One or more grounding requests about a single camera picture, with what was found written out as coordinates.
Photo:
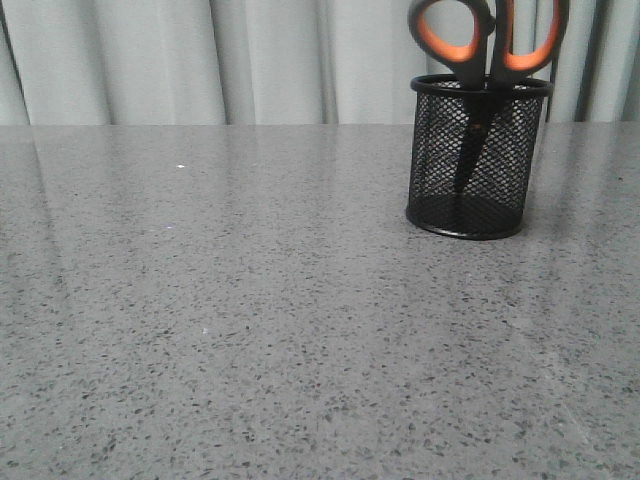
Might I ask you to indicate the grey orange handled scissors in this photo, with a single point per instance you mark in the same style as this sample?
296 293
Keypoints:
485 64

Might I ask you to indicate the black mesh pen bucket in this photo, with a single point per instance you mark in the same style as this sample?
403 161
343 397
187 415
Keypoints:
492 204

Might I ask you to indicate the grey white curtain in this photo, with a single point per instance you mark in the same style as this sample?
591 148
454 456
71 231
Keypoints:
207 62

